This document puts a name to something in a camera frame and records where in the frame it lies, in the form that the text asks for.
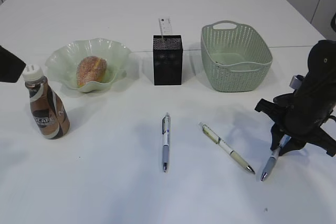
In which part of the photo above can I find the green wavy glass plate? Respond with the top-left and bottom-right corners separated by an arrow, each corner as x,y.
45,38 -> 131,93

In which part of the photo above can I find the sugared bread bun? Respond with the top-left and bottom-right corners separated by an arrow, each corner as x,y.
76,56 -> 107,88

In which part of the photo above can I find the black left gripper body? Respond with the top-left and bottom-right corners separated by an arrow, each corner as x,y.
0,46 -> 26,83

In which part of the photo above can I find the cream barrel pen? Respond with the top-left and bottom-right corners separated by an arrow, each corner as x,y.
199,122 -> 255,174

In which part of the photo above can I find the clear plastic ruler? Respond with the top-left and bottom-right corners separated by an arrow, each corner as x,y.
159,17 -> 173,39

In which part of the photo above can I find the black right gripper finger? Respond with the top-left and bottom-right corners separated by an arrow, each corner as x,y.
270,123 -> 285,151
279,136 -> 306,156

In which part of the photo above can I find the green woven plastic basket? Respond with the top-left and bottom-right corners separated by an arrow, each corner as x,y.
201,20 -> 273,92

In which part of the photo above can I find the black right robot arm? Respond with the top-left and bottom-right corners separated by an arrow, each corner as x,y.
255,40 -> 335,157

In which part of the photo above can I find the brown coffee bottle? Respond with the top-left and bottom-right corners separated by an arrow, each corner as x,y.
22,64 -> 70,139

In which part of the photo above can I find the white blue pen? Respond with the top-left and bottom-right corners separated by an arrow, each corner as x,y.
260,135 -> 290,182

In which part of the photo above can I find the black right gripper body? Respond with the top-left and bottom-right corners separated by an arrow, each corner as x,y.
255,82 -> 335,156

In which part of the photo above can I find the grey grip silver pen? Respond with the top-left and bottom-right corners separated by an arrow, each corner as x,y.
162,113 -> 171,173

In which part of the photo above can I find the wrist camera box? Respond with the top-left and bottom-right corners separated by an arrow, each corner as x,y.
289,74 -> 304,90

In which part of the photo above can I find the black mesh pen holder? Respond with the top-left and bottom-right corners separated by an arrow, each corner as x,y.
153,35 -> 183,86

